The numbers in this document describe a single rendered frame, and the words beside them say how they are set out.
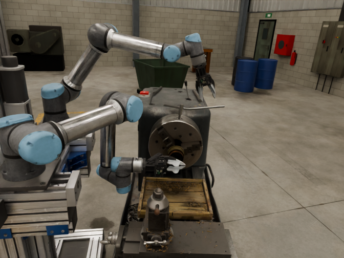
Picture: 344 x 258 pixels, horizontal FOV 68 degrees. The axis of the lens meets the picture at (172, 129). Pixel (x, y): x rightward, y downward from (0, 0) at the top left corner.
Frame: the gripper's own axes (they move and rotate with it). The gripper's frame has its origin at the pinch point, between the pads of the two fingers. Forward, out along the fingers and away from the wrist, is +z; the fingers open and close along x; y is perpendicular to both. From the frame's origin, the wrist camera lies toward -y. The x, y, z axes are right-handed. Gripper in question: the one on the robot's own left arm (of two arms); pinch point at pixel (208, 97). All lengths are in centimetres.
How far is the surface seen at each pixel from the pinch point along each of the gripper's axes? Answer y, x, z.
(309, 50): -741, 412, 171
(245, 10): -1108, 331, -1
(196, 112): -8.9, -8.4, 9.5
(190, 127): 8.4, -14.4, 10.8
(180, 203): 34, -30, 39
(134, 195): -18, -69, 61
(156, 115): -7.4, -32.2, 3.6
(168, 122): 8.4, -25.0, 4.6
